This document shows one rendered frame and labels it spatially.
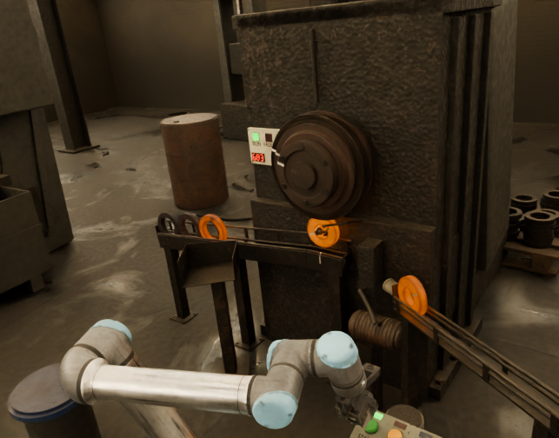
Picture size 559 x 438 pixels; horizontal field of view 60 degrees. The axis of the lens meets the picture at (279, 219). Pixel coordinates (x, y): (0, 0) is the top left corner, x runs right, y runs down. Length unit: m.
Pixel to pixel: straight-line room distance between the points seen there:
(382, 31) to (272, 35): 0.53
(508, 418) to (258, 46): 2.00
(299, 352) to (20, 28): 3.48
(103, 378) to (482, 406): 1.77
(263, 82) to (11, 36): 2.29
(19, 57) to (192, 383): 3.32
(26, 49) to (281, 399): 3.54
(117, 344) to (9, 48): 3.00
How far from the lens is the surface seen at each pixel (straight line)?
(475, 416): 2.52
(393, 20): 2.01
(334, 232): 2.19
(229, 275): 2.37
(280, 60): 2.29
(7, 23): 4.17
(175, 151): 4.92
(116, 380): 1.32
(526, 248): 3.69
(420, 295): 1.87
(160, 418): 1.57
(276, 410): 1.13
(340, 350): 1.19
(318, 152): 1.97
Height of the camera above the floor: 1.72
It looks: 22 degrees down
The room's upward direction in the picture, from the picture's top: 6 degrees counter-clockwise
